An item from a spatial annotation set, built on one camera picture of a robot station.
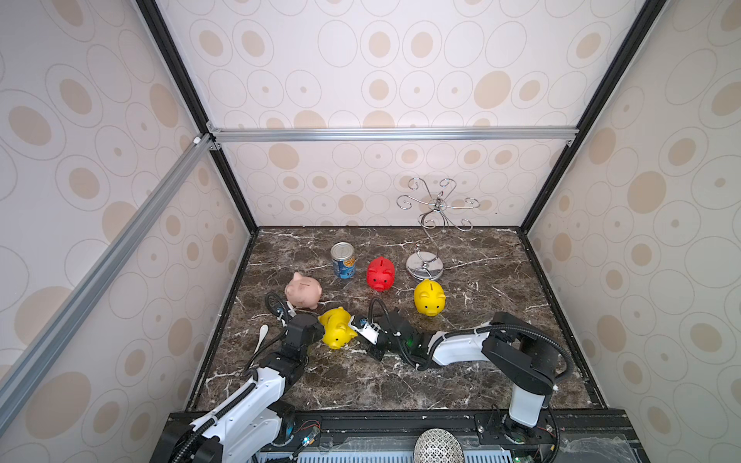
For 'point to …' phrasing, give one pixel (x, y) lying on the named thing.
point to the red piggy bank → (381, 274)
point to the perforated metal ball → (438, 446)
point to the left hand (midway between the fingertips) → (320, 318)
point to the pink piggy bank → (303, 291)
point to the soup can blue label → (343, 260)
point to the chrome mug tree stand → (427, 262)
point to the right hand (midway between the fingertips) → (366, 330)
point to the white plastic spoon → (263, 333)
